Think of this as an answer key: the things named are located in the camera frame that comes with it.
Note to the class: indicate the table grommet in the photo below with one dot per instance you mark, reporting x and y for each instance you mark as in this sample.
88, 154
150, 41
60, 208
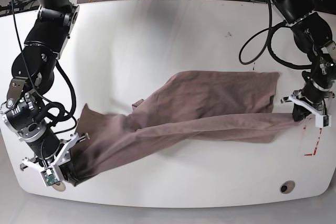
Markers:
287, 187
59, 186

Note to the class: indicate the mauve T-shirt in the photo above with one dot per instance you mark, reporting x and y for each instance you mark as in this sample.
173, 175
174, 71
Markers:
200, 105

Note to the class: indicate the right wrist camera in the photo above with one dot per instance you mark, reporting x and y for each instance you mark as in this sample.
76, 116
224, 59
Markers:
49, 177

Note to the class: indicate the left table grommet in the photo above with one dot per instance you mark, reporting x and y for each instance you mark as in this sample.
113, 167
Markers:
59, 186

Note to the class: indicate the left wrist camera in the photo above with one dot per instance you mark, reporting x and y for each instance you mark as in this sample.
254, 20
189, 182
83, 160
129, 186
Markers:
322, 121

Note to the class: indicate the right table grommet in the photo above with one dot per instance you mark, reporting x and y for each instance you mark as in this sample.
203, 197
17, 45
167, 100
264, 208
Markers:
287, 187

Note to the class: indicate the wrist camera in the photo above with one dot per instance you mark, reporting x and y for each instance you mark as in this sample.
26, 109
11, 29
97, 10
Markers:
49, 177
322, 121

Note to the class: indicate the red tape rectangle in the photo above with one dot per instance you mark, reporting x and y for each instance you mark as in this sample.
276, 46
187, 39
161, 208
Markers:
311, 136

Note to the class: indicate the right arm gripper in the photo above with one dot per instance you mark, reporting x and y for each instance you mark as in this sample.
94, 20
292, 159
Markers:
51, 152

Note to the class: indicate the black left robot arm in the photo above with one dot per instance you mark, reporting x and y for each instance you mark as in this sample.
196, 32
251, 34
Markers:
313, 36

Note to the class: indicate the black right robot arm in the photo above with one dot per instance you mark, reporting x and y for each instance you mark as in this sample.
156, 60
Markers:
26, 111

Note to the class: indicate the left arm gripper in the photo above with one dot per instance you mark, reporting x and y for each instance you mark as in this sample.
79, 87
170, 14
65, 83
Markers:
309, 99

